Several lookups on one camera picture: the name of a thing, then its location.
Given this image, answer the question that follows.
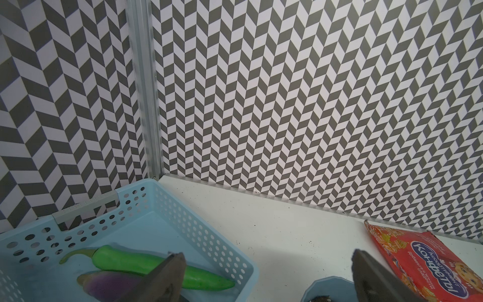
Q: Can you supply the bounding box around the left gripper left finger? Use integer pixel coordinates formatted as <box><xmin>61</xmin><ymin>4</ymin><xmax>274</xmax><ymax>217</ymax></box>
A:
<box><xmin>119</xmin><ymin>253</ymin><xmax>187</xmax><ymax>302</ymax></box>

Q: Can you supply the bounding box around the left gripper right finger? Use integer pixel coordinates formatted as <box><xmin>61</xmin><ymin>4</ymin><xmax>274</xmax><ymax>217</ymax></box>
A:
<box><xmin>352</xmin><ymin>249</ymin><xmax>425</xmax><ymax>302</ymax></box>

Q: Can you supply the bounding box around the blue pot pink succulent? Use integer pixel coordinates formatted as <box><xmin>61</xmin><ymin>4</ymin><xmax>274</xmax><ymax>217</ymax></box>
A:
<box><xmin>301</xmin><ymin>276</ymin><xmax>358</xmax><ymax>302</ymax></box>

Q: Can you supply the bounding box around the green toy chili pepper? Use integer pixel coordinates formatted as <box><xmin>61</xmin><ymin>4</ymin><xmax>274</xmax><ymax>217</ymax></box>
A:
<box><xmin>59</xmin><ymin>245</ymin><xmax>235</xmax><ymax>291</ymax></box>

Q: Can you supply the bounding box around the purple toy eggplant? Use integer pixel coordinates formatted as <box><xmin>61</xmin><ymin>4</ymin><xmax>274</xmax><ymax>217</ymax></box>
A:
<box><xmin>77</xmin><ymin>271</ymin><xmax>143</xmax><ymax>302</ymax></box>

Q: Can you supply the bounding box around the red cookie snack bag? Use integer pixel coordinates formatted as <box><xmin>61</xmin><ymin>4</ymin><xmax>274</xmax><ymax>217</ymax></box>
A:
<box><xmin>364</xmin><ymin>220</ymin><xmax>482</xmax><ymax>301</ymax></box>

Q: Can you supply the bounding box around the light blue plastic basket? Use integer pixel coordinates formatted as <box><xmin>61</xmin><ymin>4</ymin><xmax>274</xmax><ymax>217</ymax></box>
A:
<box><xmin>1</xmin><ymin>179</ymin><xmax>259</xmax><ymax>301</ymax></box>

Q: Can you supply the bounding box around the left corner aluminium post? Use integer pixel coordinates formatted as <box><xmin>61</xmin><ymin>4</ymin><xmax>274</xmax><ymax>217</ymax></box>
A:
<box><xmin>126</xmin><ymin>1</ymin><xmax>164</xmax><ymax>181</ymax></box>

